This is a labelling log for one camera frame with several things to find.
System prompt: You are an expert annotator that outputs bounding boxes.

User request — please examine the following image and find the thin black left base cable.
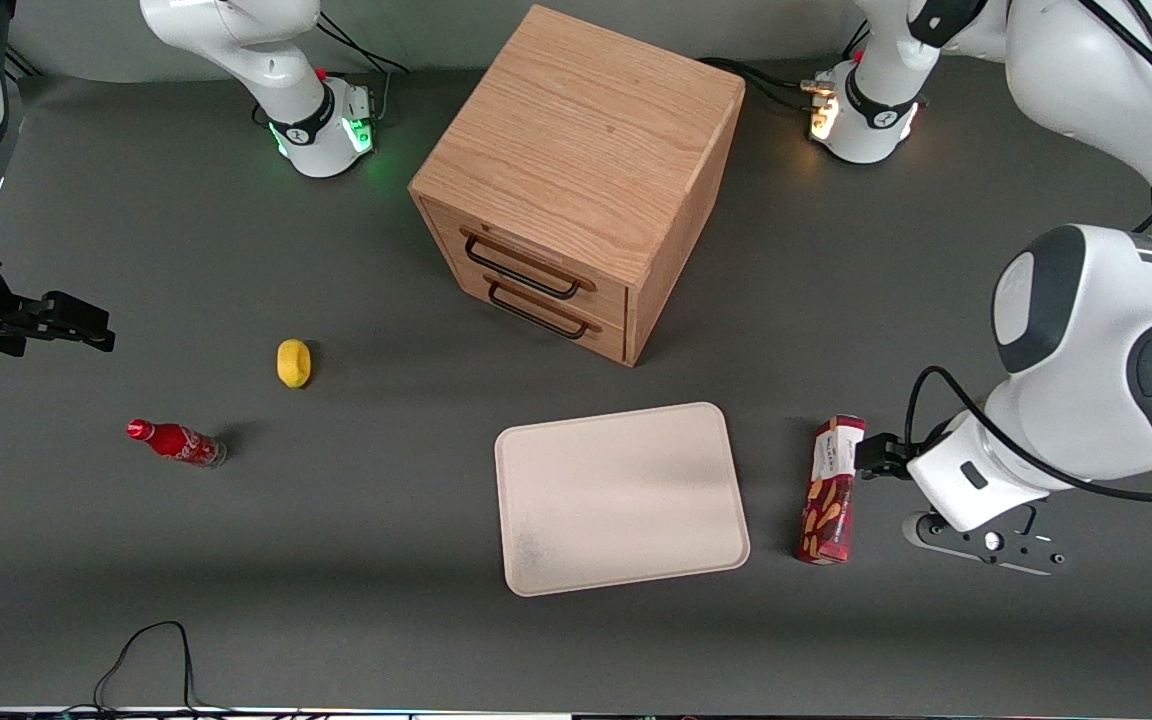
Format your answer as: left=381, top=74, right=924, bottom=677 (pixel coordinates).
left=835, top=22, right=873, bottom=67

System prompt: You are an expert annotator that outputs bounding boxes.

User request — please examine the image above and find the red cookie box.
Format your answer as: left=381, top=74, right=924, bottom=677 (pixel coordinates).
left=796, top=414, right=867, bottom=566

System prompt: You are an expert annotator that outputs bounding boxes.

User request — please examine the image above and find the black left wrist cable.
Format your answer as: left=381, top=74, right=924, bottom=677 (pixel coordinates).
left=904, top=0, right=1152, bottom=504

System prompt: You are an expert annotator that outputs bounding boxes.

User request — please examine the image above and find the thin black looped cable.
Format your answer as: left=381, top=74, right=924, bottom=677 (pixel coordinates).
left=91, top=620, right=237, bottom=717

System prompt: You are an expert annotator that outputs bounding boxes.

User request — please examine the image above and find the black right arm base cable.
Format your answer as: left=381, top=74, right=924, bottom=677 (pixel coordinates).
left=319, top=11, right=410, bottom=76
left=314, top=26, right=389, bottom=123

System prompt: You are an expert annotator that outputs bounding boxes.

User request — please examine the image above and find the black metal drawer handle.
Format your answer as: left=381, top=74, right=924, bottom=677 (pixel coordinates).
left=460, top=228, right=598, bottom=301
left=483, top=272, right=603, bottom=342

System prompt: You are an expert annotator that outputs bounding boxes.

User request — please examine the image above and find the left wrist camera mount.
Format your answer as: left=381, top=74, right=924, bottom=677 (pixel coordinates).
left=901, top=504, right=1068, bottom=578

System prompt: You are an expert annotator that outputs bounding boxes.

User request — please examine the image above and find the wooden drawer cabinet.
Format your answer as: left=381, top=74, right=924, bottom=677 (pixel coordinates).
left=408, top=3, right=747, bottom=368

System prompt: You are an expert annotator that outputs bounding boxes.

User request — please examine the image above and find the thick black left base cable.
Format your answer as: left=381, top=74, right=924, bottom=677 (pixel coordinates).
left=699, top=55, right=829, bottom=113

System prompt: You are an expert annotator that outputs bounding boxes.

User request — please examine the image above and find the red cola bottle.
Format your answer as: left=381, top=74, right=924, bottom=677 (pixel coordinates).
left=126, top=418, right=228, bottom=469

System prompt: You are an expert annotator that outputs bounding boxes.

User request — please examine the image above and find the wooden drawer front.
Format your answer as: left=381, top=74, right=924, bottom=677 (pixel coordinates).
left=431, top=245, right=630, bottom=367
left=420, top=198, right=631, bottom=327

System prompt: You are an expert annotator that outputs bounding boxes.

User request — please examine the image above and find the beige rectangular tray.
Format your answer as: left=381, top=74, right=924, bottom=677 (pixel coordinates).
left=494, top=401, right=751, bottom=598

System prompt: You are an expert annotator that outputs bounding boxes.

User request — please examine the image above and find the yellow lemon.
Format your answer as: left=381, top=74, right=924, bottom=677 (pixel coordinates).
left=276, top=338, right=313, bottom=389

